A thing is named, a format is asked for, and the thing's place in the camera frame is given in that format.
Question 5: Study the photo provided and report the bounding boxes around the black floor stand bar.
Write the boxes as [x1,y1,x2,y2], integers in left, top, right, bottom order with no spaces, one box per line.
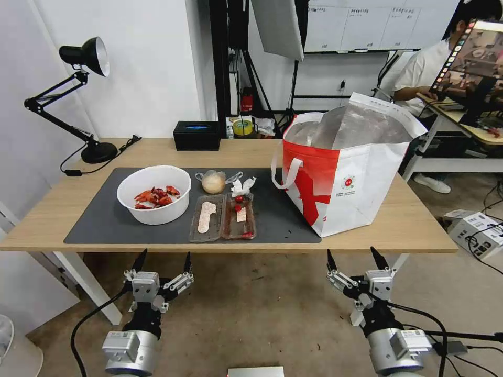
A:
[424,329,503,341]

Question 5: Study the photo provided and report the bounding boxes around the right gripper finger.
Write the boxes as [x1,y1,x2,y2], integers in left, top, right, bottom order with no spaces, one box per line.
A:
[370,246,397,280]
[325,249,354,295]

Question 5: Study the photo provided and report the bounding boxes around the person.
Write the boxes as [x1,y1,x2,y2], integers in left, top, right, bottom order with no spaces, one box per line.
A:
[392,0,503,185]

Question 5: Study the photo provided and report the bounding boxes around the black light stand tripod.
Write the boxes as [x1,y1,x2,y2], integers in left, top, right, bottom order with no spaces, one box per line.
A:
[244,49,300,136]

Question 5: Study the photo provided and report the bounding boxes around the red crayfish shells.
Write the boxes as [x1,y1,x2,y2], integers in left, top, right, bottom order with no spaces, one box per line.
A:
[134,185,181,210]

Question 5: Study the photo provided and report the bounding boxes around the round pale bun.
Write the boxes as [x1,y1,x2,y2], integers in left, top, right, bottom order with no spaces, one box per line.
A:
[201,175,226,194]

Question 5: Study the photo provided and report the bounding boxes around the clear plastic clamshell container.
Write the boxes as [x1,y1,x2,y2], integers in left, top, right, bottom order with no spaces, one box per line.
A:
[188,192,260,243]

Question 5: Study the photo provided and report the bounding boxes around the white table leg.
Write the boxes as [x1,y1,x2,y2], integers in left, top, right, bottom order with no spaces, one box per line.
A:
[52,251,123,325]
[392,253,410,275]

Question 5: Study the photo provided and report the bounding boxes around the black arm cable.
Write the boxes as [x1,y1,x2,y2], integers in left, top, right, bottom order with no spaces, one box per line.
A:
[387,300,449,377]
[70,289,136,377]

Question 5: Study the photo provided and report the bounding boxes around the black floor cable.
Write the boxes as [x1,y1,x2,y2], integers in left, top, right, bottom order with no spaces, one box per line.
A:
[466,221,503,258]

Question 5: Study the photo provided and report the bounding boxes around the dark grey table mat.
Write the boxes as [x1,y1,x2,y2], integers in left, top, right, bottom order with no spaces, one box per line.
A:
[63,168,322,244]

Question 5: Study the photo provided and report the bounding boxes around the white plastic bowl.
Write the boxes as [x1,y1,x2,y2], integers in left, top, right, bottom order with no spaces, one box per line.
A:
[116,165,192,225]

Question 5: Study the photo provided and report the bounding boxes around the black metal frame post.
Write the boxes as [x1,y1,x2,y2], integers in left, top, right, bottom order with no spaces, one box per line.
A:
[208,0,252,139]

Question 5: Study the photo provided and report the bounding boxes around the clear thin plastic bag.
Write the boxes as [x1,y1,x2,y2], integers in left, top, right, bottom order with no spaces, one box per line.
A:
[195,169,244,194]

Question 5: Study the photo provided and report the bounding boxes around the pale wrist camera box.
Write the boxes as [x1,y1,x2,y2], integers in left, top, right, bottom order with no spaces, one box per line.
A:
[131,273,161,303]
[364,270,394,302]

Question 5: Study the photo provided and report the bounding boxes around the white cardboard box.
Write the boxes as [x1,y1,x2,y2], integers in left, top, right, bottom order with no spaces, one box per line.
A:
[444,209,503,261]

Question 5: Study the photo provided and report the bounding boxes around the grey power adapter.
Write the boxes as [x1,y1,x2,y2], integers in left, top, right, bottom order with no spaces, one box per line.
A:
[443,340,469,356]

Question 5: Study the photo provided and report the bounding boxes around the white wall whiteboard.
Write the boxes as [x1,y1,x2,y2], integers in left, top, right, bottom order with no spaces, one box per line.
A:
[304,0,461,54]

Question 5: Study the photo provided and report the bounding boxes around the white shoe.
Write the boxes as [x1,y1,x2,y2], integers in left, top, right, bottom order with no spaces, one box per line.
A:
[412,172,452,194]

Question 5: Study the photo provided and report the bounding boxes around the wooden side desk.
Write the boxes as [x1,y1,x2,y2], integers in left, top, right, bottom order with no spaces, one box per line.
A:
[400,92,503,182]

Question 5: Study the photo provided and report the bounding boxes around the black tissue box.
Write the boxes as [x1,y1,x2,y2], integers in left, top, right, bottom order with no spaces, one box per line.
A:
[173,120,222,151]

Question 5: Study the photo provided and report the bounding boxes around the black desk lamp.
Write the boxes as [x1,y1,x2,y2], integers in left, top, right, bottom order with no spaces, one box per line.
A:
[24,36,118,164]

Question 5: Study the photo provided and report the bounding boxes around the robot front shell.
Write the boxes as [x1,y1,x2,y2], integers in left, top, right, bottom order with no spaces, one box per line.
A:
[227,366,285,377]

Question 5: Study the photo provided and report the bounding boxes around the black lamp power cord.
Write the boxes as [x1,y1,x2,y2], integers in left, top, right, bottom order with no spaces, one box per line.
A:
[59,135,142,176]

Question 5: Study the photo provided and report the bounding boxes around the white drawer cabinet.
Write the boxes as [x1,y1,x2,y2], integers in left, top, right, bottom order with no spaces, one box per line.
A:
[0,200,81,337]

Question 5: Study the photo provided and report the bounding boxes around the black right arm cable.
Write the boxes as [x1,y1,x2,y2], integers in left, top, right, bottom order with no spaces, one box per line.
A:
[387,300,449,377]

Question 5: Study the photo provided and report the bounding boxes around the red white takeout bag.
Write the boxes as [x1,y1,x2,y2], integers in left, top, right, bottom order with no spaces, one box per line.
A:
[271,92,429,238]

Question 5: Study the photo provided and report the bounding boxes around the crumpled white tissue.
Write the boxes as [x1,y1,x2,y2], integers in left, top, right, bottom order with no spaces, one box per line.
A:
[230,176,259,197]

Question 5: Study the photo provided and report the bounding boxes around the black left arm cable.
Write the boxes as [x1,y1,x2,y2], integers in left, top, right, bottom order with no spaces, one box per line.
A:
[70,289,136,377]

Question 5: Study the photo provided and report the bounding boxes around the computer monitor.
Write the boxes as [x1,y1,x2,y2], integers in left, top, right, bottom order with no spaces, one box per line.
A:
[429,19,503,126]

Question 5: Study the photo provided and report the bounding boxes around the white photo softbox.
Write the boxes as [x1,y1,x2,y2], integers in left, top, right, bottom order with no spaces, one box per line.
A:
[250,0,305,62]

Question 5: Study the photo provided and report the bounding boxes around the yellow tape roll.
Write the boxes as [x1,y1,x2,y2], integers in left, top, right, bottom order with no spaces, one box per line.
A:
[232,119,254,137]

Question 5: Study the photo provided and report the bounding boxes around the pink white food strip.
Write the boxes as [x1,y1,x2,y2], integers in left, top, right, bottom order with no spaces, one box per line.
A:
[196,201,217,233]

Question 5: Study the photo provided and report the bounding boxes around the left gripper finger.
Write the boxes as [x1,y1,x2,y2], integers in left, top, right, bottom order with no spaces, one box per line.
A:
[123,248,148,282]
[163,251,195,295]

